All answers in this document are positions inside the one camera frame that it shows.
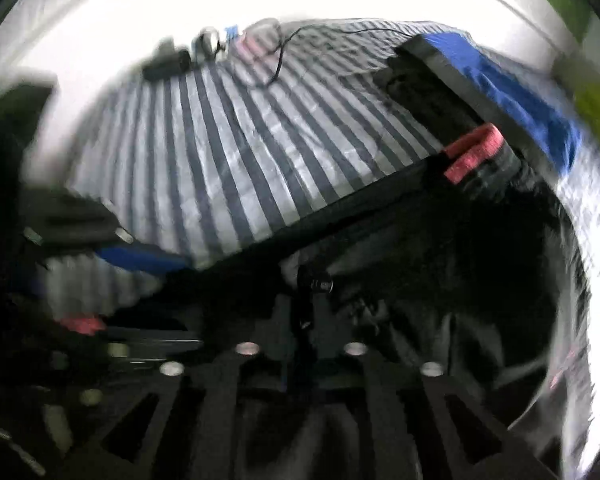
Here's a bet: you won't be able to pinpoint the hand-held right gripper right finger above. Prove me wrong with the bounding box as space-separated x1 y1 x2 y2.
305 300 556 480

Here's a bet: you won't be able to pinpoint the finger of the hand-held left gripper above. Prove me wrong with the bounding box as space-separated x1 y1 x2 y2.
25 190 192 277
102 325 203 361

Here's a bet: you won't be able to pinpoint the striped bed cover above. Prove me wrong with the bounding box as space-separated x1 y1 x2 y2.
45 17 600 461

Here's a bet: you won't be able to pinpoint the blue folded shorts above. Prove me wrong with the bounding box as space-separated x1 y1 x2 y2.
420 32 582 176

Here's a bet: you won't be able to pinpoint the black power adapter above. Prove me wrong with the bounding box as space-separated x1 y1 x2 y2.
142 47 192 82

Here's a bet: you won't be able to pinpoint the black pants with red waistband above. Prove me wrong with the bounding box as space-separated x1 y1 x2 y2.
60 124 581 480

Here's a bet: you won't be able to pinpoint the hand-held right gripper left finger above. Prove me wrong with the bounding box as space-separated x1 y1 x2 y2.
65 295 301 480

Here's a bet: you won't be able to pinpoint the black cable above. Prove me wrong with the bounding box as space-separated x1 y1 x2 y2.
250 25 421 88

